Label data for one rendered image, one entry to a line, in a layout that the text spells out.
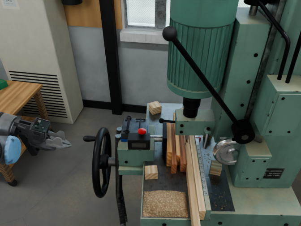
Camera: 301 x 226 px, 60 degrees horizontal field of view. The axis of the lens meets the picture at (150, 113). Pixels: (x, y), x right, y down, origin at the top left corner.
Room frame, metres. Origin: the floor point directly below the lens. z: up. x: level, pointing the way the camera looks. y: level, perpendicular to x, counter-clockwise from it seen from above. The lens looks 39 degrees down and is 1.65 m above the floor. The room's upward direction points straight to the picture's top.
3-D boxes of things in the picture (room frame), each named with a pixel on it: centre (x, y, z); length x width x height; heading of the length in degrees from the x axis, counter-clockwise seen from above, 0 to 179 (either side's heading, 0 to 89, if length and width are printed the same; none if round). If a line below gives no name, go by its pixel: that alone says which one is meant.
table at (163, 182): (0.72, -0.03, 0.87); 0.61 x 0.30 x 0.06; 179
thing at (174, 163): (0.70, -0.09, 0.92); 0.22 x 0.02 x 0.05; 179
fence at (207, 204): (0.72, -0.18, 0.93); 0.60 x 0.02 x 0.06; 179
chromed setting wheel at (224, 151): (0.59, -0.27, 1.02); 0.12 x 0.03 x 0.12; 89
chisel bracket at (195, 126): (0.72, -0.16, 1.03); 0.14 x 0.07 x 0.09; 89
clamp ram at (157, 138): (0.72, -0.02, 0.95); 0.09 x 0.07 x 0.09; 179
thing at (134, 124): (0.72, 0.05, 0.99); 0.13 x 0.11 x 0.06; 179
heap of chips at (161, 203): (0.47, -0.05, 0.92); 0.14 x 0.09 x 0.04; 89
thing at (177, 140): (0.75, -0.10, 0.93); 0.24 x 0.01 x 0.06; 179
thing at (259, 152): (0.56, -0.32, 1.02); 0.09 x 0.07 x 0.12; 179
